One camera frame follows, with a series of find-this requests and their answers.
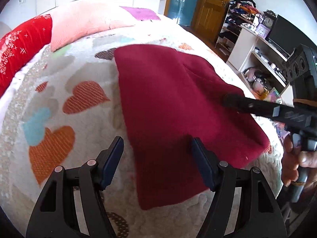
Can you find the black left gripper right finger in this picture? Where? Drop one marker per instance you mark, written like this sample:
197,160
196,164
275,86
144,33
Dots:
243,204

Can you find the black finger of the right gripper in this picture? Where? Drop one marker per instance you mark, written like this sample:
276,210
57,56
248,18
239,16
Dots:
252,106

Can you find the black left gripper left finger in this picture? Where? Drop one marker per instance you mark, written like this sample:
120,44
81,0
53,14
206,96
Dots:
70,203

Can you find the dark red sweater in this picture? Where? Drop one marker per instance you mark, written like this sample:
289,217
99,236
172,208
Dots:
168,98

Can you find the person right hand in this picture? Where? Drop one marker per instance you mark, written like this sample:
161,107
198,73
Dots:
294,158

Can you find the black television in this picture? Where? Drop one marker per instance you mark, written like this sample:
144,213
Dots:
286,37

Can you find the white shelf unit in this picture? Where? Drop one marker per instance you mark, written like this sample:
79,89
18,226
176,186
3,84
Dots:
257,62

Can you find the purple square clock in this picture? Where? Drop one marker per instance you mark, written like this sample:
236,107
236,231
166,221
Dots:
262,31

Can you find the dark desk clock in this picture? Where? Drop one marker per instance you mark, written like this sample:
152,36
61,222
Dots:
269,18

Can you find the heart patterned bedspread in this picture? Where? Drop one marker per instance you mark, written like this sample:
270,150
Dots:
64,108

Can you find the wooden door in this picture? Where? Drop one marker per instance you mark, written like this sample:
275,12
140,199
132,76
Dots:
208,18

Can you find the magenta pillow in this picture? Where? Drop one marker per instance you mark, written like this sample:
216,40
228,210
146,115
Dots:
142,14

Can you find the red floral quilt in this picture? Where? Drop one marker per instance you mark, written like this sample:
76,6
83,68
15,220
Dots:
21,44

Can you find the pink checkered pillow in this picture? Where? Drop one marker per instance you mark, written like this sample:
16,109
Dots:
76,21

